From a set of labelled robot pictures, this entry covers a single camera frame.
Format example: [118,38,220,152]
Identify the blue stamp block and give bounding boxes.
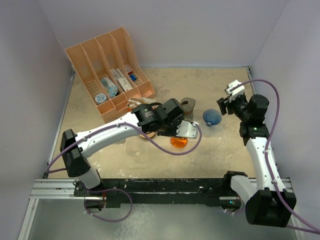
[129,73,139,82]

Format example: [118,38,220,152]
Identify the coffee filter box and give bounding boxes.
[126,97,160,111]

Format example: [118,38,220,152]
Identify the white red small box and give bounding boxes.
[117,77,133,92]

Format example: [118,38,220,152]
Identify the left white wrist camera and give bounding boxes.
[176,120,199,139]

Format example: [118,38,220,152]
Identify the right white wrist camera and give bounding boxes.
[226,79,245,102]

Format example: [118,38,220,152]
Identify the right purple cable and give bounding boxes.
[232,79,320,235]

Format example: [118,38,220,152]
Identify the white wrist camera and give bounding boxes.
[176,120,199,139]
[226,79,245,102]

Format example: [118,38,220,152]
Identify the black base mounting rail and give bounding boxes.
[73,178,242,210]

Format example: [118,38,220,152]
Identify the blue ribbed coffee dripper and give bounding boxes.
[202,109,222,127]

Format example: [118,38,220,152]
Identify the orange glass carafe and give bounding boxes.
[170,137,188,149]

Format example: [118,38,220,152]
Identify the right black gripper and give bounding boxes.
[217,92,251,122]

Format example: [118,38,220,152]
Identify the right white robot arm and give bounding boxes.
[217,86,297,228]

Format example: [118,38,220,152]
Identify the wooden ring stand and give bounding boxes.
[139,132,156,139]

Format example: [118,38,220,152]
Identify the red white small carton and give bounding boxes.
[124,64,133,74]

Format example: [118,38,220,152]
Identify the peach plastic file organizer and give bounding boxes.
[65,27,156,123]

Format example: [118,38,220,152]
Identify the white paper packet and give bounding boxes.
[111,68,125,80]

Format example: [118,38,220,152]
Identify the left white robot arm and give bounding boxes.
[60,98,191,196]

